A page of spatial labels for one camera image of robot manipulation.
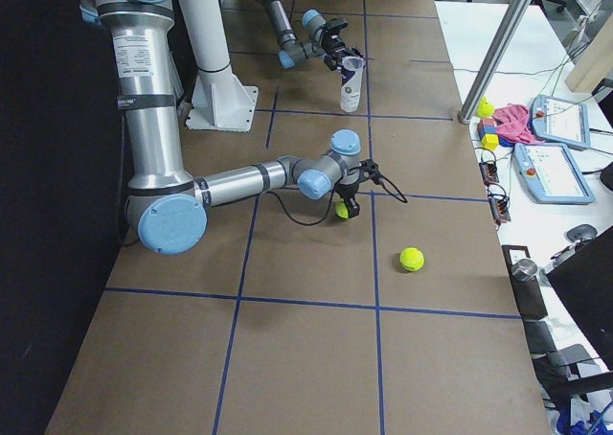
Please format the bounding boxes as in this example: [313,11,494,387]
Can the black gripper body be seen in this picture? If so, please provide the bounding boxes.
[337,181,359,203]
[323,34,348,59]

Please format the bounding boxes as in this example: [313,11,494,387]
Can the yellow tennis ball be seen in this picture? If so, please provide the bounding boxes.
[398,247,425,272]
[335,200,350,219]

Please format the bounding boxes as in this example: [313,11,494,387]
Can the white tennis ball can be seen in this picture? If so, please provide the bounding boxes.
[340,57,365,113]

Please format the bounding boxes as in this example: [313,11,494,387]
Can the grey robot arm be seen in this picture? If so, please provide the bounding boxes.
[259,0,365,77]
[80,0,365,255]

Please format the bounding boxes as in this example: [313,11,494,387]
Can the white mounting pillar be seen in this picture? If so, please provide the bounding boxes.
[178,0,259,132]

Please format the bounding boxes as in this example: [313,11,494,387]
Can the coloured toy blocks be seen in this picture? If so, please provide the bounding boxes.
[477,118,514,150]

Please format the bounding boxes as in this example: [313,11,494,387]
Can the pink cloth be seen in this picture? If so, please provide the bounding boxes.
[493,104,541,145]

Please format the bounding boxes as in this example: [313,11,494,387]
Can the silver metal bottle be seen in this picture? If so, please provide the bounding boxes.
[511,258,539,282]

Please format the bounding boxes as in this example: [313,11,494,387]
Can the teach pendant lower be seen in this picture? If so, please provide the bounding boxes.
[513,143,595,205]

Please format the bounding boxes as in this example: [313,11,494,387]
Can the teach pendant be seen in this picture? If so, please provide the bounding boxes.
[513,143,595,205]
[530,94,591,150]

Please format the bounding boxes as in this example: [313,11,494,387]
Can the teach pendant upper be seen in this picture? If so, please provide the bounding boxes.
[530,94,591,150]

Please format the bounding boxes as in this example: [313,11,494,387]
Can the black computer mouse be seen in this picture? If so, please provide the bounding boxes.
[564,224,598,242]

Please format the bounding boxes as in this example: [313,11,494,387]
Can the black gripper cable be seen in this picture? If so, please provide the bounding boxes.
[265,166,409,227]

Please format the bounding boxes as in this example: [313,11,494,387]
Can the aluminium frame post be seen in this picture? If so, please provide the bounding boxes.
[458,0,532,125]

